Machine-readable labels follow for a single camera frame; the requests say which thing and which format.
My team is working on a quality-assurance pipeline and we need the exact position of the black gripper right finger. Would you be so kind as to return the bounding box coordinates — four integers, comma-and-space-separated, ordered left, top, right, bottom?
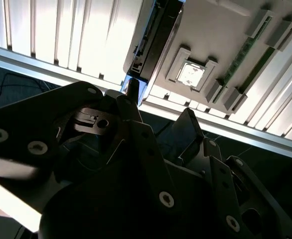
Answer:
172, 108, 292, 239

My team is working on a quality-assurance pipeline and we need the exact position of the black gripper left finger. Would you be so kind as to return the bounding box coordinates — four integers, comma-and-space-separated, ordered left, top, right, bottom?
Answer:
0, 78, 182, 216

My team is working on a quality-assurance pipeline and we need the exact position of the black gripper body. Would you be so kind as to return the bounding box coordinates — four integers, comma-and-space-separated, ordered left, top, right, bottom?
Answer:
37, 159, 234, 239

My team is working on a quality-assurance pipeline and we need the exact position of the hard disk with blue carrier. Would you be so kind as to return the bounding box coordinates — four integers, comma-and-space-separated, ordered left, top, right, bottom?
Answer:
121, 0, 186, 105

